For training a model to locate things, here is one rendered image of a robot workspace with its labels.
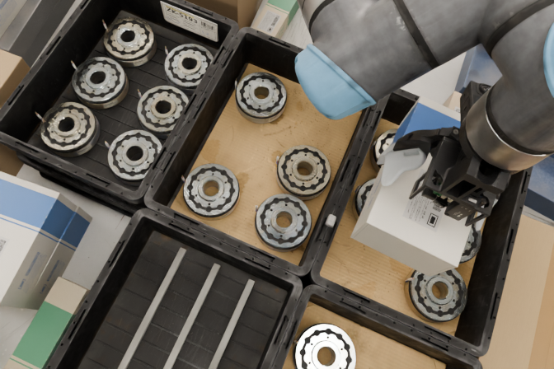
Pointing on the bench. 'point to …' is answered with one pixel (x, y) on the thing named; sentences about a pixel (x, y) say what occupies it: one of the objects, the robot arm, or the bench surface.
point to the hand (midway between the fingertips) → (429, 182)
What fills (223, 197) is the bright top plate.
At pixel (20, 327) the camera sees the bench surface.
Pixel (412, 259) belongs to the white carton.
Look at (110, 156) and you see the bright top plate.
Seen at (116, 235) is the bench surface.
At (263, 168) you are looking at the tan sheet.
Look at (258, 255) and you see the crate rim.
